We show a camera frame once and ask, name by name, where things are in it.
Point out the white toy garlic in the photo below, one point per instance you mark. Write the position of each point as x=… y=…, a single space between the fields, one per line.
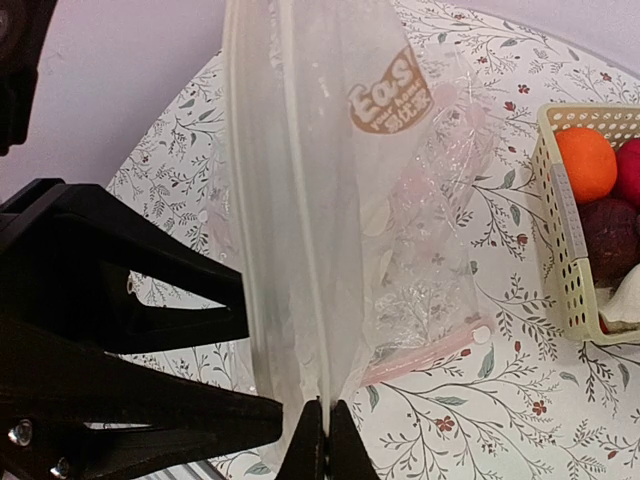
x=620 y=314

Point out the floral patterned table mat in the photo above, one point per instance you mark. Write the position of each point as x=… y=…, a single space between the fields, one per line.
x=530 y=404

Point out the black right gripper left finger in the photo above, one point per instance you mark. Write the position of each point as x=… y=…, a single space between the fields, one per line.
x=305 y=456

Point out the beige perforated plastic basket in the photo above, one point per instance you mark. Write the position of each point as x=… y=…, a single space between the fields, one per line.
x=618 y=123

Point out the clear white-dotted zip bag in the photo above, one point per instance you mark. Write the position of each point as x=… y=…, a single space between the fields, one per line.
x=325 y=106

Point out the orange toy fruit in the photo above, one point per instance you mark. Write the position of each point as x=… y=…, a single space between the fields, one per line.
x=590 y=163

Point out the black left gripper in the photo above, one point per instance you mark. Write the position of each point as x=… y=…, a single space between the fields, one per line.
x=24 y=25

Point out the clear pink-zipper zip bag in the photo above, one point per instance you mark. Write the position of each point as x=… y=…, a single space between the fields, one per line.
x=417 y=272

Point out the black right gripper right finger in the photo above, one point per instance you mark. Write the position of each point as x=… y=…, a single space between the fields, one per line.
x=347 y=455

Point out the dark red toy onion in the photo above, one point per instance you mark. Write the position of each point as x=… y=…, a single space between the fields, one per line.
x=611 y=232

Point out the red toy pepper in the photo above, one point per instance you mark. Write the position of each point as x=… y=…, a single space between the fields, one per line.
x=628 y=166

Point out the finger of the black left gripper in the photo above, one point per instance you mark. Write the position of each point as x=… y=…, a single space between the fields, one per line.
x=73 y=412
x=67 y=251

